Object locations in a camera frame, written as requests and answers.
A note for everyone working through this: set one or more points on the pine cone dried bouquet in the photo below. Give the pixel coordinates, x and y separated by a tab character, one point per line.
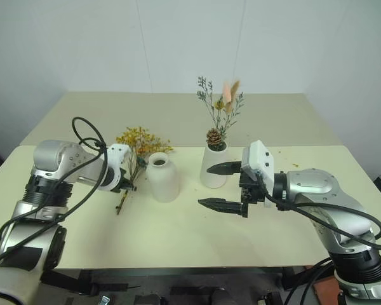
219	127

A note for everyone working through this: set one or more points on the white conical vase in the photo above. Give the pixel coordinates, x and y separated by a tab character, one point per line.
213	168

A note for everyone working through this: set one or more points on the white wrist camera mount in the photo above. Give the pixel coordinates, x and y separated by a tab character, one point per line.
118	155
258	159

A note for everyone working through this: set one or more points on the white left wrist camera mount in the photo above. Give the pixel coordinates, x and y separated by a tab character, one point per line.
118	155

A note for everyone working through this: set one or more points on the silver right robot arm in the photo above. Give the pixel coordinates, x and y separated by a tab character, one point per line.
324	197

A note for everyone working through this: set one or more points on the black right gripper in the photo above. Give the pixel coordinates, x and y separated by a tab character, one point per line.
251	189

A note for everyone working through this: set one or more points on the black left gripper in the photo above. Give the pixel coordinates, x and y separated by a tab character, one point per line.
124	178

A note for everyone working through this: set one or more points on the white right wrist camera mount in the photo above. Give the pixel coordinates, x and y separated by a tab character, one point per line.
258	159

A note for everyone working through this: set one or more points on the black table frame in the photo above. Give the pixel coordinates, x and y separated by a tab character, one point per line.
177	274

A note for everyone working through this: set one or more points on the white bottle-shaped vase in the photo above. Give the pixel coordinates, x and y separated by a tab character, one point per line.
162	178

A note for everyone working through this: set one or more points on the beige table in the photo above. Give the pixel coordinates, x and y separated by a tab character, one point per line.
184	117

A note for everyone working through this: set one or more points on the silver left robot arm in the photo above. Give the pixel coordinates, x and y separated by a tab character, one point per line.
47	178

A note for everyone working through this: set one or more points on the yellow dried flower bouquet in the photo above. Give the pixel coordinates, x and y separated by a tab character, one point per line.
143	143

